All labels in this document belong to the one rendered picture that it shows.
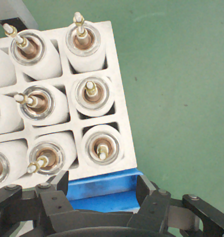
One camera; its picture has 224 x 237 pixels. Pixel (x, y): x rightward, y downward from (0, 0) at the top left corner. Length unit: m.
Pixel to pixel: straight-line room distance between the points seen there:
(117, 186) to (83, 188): 0.12
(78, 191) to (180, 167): 0.38
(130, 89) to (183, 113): 0.22
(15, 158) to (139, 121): 0.41
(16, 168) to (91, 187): 0.31
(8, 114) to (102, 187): 0.40
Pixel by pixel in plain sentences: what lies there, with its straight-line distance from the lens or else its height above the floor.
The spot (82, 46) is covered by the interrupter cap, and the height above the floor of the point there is 0.25.
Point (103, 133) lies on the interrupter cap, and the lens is 0.36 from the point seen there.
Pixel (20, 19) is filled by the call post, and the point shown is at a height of 0.15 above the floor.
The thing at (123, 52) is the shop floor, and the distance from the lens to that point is 0.67.
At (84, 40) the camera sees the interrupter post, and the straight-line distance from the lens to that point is 0.38.
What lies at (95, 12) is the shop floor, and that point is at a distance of 0.73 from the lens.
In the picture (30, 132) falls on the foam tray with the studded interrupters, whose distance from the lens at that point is 0.47.
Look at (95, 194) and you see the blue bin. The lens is 0.67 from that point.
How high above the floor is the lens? 0.61
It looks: 87 degrees down
